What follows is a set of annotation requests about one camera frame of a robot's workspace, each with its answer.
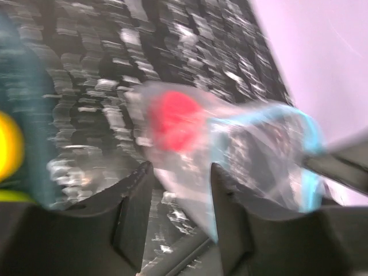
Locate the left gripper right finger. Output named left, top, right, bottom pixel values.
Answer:
left=210, top=164, right=367, bottom=275

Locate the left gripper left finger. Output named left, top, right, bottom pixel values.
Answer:
left=1, top=162, right=154, bottom=275

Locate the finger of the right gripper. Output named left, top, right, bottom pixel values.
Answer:
left=303, top=140, right=367, bottom=195

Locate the clear zip top bag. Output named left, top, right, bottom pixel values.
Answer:
left=126, top=81, right=323, bottom=241

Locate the green fake apple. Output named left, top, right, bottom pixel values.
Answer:
left=0, top=190, right=33, bottom=202

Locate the yellow fake lemon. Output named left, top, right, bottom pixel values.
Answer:
left=0, top=112, right=25, bottom=181

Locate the red fake pepper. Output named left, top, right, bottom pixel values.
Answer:
left=148, top=90, right=205, bottom=152

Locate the blue translucent plastic tub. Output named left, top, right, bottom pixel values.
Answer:
left=1, top=11, right=59, bottom=209

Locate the black marble pattern mat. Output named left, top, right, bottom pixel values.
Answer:
left=17, top=0, right=297, bottom=276

